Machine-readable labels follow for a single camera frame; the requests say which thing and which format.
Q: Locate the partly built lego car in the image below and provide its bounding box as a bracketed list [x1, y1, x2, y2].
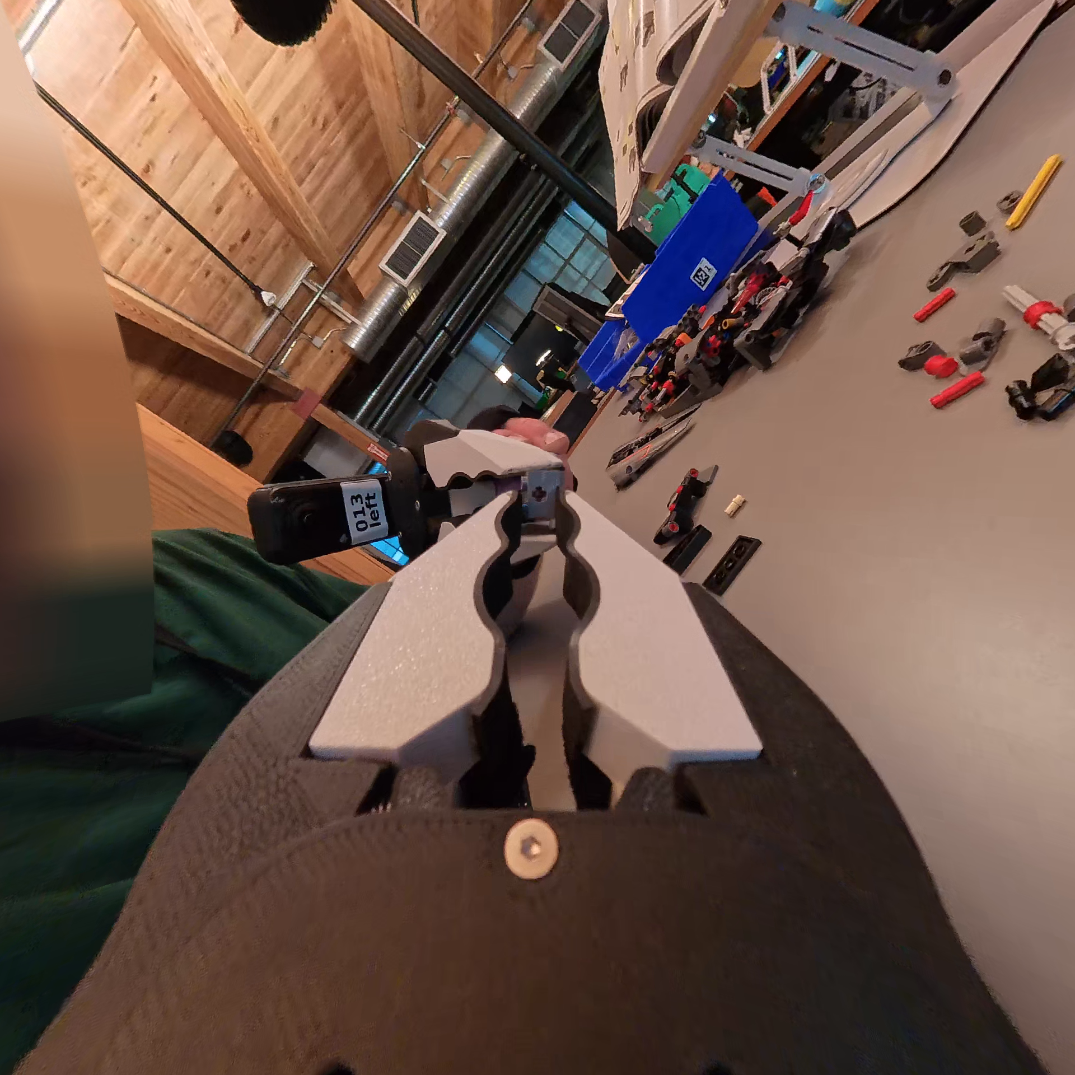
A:
[621, 189, 858, 421]

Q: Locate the person's left hand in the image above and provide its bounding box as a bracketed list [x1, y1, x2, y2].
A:
[491, 417, 582, 495]

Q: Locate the black pole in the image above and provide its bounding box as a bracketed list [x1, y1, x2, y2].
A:
[231, 0, 623, 219]

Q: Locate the black lego plate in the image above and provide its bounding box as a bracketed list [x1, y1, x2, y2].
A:
[702, 535, 764, 596]

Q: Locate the person's green shirt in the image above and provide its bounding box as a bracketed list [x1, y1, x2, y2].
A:
[0, 529, 371, 1034]

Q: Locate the white ceiling vent panel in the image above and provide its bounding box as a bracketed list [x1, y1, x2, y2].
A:
[378, 210, 448, 282]
[536, 0, 604, 64]

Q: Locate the grey pointed lego panel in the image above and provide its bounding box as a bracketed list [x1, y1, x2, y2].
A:
[606, 412, 698, 490]

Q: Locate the silver ventilation duct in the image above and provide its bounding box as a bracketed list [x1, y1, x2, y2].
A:
[340, 59, 606, 362]

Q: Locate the cluster of dark grey connectors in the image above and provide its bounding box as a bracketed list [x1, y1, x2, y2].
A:
[899, 189, 1034, 375]

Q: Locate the grey lego block assembly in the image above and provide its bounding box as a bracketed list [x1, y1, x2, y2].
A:
[521, 470, 562, 529]

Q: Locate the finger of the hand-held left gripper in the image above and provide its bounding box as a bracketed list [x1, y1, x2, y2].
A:
[447, 483, 509, 522]
[422, 428, 565, 490]

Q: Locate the white book stand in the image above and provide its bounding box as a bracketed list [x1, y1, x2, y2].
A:
[638, 0, 1059, 232]

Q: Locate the blue plastic bin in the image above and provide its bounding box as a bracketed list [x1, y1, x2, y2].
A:
[579, 174, 774, 391]

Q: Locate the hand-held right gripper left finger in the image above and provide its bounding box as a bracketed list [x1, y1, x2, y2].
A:
[307, 491, 522, 769]

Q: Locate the yellow lego axle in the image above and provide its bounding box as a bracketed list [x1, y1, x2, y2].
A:
[1005, 155, 1063, 230]

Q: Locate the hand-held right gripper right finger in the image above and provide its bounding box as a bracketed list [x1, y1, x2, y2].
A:
[554, 491, 765, 786]

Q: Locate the black curved lego beam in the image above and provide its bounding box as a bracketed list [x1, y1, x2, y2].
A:
[662, 526, 713, 576]

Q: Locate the long grey lego axle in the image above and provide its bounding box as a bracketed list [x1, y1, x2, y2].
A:
[1003, 286, 1075, 349]

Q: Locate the open instruction book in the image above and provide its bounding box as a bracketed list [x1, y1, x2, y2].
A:
[600, 0, 732, 232]

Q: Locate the small black lego assembly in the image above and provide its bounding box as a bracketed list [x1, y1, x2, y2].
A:
[653, 464, 719, 547]

